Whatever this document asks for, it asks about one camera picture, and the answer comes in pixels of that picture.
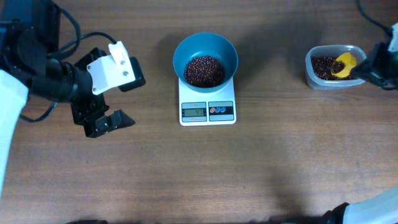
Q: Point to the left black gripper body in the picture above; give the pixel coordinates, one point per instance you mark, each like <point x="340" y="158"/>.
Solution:
<point x="90" y="104"/>

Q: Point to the blue plastic bowl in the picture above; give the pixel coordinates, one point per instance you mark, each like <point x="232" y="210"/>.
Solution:
<point x="203" y="44"/>

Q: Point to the white digital kitchen scale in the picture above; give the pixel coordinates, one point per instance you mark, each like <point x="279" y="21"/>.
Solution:
<point x="206" y="109"/>

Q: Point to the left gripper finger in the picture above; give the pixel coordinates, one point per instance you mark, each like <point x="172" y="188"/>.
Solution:
<point x="138" y="74"/>
<point x="118" y="120"/>

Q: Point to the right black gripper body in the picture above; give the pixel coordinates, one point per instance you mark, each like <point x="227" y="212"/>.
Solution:
<point x="376" y="69"/>

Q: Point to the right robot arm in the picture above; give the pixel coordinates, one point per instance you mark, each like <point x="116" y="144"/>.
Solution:
<point x="379" y="209"/>

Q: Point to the red adzuki beans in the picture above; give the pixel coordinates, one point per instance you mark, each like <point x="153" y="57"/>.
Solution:
<point x="204" y="72"/>

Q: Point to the yellow plastic measuring scoop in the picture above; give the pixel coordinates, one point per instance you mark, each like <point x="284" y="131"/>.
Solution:
<point x="342" y="66"/>

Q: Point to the clear plastic container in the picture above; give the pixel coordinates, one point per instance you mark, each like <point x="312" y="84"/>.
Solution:
<point x="331" y="51"/>

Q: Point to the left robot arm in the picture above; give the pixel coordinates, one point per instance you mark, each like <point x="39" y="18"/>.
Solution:
<point x="33" y="63"/>

